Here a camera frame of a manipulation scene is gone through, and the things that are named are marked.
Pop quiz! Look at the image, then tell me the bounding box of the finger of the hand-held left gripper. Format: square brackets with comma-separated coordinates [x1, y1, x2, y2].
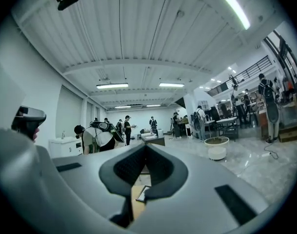
[11, 105, 47, 141]

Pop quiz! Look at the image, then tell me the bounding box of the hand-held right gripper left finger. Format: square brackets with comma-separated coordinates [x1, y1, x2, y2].
[37, 144, 147, 234]

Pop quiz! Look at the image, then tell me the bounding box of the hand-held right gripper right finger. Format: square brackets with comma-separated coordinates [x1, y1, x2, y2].
[133, 144, 270, 234]

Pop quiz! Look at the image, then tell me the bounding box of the wooden coffee table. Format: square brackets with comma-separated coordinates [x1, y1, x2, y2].
[130, 172, 153, 226]

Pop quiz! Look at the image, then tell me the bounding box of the person's white shirt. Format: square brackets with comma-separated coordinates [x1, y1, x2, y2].
[0, 50, 26, 131]

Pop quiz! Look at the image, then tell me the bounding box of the white sink cabinet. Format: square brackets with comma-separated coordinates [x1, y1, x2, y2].
[48, 136, 83, 158]

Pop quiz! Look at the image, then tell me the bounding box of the small round white table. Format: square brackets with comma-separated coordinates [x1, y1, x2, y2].
[208, 147, 227, 161]

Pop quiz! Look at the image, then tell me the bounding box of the white round bucket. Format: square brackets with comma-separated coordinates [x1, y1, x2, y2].
[203, 136, 230, 149]

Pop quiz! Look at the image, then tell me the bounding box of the dark wooden desk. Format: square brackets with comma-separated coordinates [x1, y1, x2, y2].
[140, 134, 166, 147]

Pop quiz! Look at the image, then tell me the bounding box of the white black-legged table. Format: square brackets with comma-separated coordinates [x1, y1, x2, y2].
[216, 117, 239, 141]

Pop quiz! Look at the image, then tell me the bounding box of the ceiling light panel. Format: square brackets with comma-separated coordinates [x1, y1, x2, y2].
[218, 0, 251, 31]
[96, 82, 129, 90]
[159, 82, 185, 88]

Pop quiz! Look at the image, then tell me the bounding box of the wooden step platform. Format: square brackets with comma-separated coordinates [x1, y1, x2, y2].
[278, 124, 297, 143]

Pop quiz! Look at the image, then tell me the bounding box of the black balcony railing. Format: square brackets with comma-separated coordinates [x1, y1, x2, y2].
[206, 55, 273, 98]

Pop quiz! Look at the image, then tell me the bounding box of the black picture frame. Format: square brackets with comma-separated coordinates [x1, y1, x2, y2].
[135, 185, 152, 203]

